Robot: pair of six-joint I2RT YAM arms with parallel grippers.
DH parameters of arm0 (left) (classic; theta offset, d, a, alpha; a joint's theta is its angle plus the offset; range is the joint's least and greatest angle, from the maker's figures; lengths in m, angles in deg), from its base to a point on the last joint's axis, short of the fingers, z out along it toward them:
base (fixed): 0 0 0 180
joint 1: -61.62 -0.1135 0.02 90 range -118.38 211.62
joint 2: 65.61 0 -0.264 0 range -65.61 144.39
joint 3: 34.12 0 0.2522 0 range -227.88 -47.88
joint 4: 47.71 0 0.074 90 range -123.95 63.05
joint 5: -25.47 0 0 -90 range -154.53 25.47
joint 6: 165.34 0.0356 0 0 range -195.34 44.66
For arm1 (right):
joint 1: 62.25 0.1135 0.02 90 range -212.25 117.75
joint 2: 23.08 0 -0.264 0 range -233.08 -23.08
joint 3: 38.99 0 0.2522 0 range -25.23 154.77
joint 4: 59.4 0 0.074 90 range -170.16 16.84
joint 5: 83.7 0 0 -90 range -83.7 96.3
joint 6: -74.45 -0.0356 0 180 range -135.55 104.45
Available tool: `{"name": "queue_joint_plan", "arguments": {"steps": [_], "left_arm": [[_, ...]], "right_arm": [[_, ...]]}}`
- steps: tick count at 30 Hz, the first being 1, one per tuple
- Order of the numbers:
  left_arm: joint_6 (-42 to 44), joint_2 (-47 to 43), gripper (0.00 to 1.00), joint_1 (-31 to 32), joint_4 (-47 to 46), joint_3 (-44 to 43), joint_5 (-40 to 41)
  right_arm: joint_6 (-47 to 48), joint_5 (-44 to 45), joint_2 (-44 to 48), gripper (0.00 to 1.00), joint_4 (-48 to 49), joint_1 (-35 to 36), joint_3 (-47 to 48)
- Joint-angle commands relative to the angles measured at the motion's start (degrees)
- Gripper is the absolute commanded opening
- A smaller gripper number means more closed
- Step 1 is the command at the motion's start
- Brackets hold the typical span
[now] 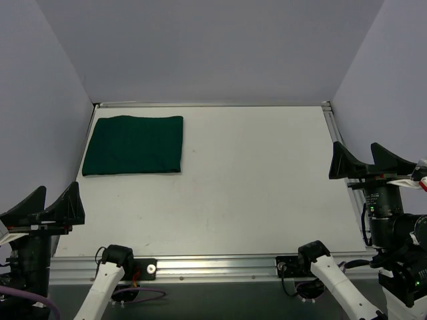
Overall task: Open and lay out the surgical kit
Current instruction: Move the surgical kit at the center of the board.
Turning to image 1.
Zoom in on dark green surgical drape cloth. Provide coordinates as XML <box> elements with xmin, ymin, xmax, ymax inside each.
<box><xmin>81</xmin><ymin>115</ymin><xmax>184</xmax><ymax>176</ymax></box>

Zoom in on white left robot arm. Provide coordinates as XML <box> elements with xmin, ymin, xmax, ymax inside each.
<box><xmin>1</xmin><ymin>181</ymin><xmax>135</xmax><ymax>319</ymax></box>

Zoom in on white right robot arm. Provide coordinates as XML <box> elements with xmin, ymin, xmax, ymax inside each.
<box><xmin>296</xmin><ymin>141</ymin><xmax>426</xmax><ymax>319</ymax></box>

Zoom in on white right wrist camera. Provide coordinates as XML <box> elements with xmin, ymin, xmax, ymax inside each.
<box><xmin>388</xmin><ymin>158</ymin><xmax>426</xmax><ymax>191</ymax></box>

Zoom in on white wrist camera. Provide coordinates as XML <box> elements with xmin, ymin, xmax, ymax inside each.
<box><xmin>388</xmin><ymin>158</ymin><xmax>426</xmax><ymax>191</ymax></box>
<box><xmin>0</xmin><ymin>221</ymin><xmax>28</xmax><ymax>246</ymax></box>

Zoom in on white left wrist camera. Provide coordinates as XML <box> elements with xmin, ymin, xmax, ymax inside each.
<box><xmin>0</xmin><ymin>221</ymin><xmax>28</xmax><ymax>246</ymax></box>

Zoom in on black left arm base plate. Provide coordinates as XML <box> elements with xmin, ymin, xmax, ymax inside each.
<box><xmin>131</xmin><ymin>258</ymin><xmax>157</xmax><ymax>281</ymax></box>

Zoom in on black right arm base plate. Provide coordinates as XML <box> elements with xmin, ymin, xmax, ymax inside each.
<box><xmin>275</xmin><ymin>255</ymin><xmax>313</xmax><ymax>279</ymax></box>

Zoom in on aluminium front frame rail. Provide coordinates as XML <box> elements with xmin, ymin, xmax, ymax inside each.
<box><xmin>48</xmin><ymin>255</ymin><xmax>381</xmax><ymax>286</ymax></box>

